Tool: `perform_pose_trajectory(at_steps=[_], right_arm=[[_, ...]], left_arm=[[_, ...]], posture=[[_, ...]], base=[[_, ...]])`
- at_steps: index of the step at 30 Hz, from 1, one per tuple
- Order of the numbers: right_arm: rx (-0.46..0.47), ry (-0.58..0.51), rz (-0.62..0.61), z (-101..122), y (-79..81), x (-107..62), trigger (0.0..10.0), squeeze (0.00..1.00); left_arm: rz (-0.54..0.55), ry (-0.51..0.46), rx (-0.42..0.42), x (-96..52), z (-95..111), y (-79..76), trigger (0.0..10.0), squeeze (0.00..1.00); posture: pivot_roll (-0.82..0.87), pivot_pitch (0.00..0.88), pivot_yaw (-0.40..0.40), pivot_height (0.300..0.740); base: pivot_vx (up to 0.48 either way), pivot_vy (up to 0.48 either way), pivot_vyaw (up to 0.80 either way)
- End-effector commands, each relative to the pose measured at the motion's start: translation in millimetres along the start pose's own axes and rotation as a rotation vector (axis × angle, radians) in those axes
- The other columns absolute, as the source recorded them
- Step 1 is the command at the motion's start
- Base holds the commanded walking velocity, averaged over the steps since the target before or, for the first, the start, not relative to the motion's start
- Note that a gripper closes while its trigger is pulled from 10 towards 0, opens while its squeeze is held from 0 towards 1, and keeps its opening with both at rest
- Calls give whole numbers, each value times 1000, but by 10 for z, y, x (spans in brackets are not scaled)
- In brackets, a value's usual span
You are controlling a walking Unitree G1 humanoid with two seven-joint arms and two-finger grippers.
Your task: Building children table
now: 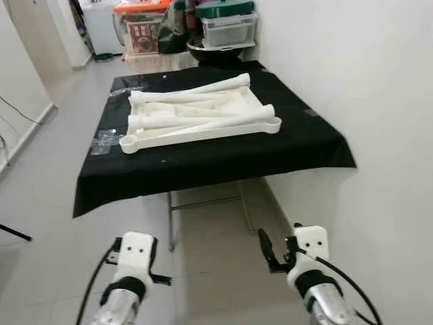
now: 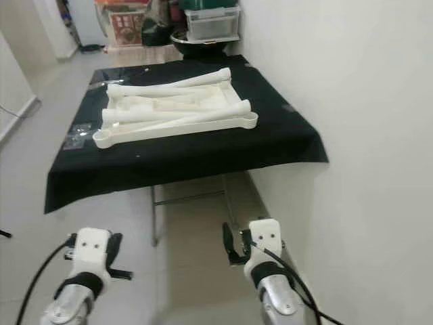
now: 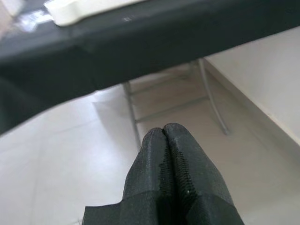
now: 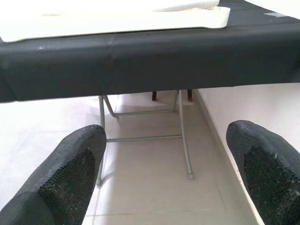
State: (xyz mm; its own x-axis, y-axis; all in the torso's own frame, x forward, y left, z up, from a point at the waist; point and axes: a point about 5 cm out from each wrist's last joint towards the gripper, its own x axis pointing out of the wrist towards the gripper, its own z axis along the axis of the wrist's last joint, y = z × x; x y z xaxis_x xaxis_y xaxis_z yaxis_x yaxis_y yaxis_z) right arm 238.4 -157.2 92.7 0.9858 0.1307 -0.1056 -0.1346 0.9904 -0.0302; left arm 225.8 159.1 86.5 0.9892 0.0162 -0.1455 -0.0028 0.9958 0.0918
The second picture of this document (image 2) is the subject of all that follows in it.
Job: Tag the black tablecloth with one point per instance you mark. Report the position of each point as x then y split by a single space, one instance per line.
176 176

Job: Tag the grey tape patch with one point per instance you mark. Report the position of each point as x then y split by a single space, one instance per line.
288 108

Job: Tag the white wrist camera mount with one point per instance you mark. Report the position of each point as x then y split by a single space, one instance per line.
264 233
91 247

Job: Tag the clear plastic bag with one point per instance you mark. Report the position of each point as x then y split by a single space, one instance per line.
99 81
78 137

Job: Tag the white plastic table top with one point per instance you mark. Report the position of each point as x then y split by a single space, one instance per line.
176 131

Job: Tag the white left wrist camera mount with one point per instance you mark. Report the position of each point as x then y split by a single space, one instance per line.
91 247

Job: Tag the green lidded clear box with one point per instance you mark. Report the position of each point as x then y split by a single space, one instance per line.
213 24

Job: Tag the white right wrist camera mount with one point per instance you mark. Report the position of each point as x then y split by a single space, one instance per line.
264 233

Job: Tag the white appliance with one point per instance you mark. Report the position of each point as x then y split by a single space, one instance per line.
88 24

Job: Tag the orange lidded storage box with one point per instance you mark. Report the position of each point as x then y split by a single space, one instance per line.
125 27

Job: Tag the beige patterned cloth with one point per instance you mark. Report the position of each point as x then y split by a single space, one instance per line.
142 55

